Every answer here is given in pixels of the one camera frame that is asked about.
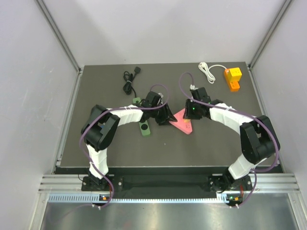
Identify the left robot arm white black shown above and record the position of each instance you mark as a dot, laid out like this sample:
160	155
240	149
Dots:
100	129

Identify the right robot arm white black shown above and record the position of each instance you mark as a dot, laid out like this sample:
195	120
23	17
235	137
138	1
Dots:
257	136

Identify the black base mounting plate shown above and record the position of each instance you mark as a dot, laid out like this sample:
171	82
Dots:
208	183

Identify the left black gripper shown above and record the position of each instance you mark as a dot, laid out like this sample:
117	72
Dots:
165	117

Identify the aluminium frame post left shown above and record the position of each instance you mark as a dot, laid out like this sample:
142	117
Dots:
56	31

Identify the aluminium frame post right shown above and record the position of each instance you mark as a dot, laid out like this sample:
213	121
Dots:
270	32

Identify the orange yellow cube socket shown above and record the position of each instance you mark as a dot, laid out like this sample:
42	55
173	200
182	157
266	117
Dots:
232	77

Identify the pink triangular socket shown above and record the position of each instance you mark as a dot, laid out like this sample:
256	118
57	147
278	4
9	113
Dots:
181	123

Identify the aluminium frame rail front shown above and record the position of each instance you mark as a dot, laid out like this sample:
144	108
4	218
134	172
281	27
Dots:
266	183

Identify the green power strip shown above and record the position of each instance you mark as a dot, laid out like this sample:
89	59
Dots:
144	126

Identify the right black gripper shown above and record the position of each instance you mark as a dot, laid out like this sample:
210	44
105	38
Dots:
188	115

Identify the aluminium frame post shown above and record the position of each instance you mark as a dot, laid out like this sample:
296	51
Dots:
56	31
270	32

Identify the grey slotted cable duct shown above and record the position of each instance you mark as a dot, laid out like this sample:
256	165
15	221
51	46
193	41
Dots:
101	199

